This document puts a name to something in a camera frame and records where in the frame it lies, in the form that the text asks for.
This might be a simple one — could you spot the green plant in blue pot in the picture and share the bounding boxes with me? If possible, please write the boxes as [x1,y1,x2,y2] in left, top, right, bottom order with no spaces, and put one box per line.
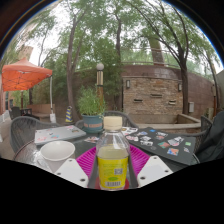
[77,85,107,134]

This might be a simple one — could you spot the orange canopy tent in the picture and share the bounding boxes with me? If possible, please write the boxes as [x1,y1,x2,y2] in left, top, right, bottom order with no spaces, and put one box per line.
[1,56,55,123]

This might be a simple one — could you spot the black laptop with stickers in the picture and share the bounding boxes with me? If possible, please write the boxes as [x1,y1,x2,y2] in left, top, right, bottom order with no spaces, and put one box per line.
[128,126,198,167]

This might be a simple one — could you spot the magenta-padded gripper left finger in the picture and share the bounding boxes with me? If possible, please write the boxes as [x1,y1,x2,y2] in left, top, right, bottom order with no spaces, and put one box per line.
[54,146,101,190]

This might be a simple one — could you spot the blue and yellow striped cone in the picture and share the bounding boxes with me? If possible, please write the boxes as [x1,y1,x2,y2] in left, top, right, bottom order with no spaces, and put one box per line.
[64,105,74,124]

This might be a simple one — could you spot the white sticker sheet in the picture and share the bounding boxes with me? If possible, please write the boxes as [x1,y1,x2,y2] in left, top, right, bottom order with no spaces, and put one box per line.
[121,126,139,136]

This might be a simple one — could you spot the group of dark patio chairs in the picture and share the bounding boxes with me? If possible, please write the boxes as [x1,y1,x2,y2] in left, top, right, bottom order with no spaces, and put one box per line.
[8,105,34,120]

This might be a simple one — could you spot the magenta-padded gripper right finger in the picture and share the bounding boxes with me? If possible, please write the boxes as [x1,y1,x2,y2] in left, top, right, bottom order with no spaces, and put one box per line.
[128,143,174,189]

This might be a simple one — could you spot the tall dark-trunk tree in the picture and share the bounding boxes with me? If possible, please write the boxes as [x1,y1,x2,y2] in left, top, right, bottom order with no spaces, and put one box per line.
[133,0,221,116]

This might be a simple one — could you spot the grey laptop with stickers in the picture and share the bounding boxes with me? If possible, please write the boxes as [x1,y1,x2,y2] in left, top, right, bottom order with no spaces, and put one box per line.
[33,124,87,146]

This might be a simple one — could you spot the white ceramic mug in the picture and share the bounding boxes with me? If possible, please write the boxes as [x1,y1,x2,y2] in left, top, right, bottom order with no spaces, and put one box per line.
[34,140,77,173]

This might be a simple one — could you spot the clear bottle with yellow label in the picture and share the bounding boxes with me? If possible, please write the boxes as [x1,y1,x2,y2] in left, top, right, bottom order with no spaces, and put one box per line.
[95,115,132,191]

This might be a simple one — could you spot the tall leaning tree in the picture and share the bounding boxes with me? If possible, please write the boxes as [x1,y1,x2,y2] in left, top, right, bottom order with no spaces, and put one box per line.
[43,0,111,123]

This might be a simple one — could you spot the lamp post with white globe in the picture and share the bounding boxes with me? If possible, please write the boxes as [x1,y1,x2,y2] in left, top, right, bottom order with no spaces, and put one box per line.
[95,63,105,101]

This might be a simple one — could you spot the grey chair with jacket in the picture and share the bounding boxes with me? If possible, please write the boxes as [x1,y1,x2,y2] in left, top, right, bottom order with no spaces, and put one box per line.
[184,114,214,164]

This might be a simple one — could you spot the black jacket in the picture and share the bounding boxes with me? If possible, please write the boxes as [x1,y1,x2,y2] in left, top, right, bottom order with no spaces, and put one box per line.
[196,109,224,164]

